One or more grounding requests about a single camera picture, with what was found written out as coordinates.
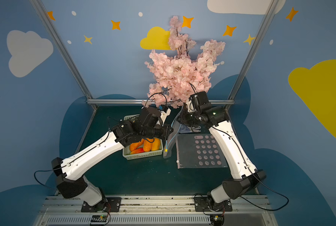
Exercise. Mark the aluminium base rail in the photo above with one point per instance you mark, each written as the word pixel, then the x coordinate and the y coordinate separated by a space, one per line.
pixel 154 210

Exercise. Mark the small circuit board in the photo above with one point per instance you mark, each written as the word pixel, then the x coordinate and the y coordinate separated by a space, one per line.
pixel 98 220

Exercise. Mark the clear pink-dotted zip bag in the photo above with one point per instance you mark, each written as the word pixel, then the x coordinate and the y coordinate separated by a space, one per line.
pixel 198 151

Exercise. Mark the pink cherry blossom tree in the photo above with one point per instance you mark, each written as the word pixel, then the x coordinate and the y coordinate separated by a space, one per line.
pixel 178 77

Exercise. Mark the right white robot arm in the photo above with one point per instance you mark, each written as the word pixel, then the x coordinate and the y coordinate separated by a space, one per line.
pixel 245 176

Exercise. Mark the white perforated plastic basket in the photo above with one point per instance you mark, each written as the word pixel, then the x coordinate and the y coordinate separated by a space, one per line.
pixel 127 153

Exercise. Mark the orange yellow mango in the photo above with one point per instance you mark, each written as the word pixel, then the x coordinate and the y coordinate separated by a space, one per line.
pixel 156 145

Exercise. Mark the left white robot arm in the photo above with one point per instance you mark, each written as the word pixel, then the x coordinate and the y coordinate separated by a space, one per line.
pixel 70 179

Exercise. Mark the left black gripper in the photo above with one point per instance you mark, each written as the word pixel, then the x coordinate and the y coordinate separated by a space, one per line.
pixel 162 132

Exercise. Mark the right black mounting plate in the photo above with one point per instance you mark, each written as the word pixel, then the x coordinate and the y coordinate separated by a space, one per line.
pixel 207 204

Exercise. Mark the clear blue-zip bag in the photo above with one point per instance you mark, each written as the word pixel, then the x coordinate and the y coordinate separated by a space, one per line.
pixel 176 125

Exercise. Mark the black mounting plate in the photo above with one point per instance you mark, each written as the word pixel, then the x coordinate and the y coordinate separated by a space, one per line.
pixel 207 204
pixel 108 204

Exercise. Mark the red orange mango front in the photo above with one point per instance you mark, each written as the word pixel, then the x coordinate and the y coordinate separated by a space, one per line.
pixel 139 150

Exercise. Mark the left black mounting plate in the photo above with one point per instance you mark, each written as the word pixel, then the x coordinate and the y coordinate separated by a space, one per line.
pixel 108 204

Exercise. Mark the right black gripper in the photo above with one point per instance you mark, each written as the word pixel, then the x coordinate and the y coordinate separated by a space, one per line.
pixel 187 122

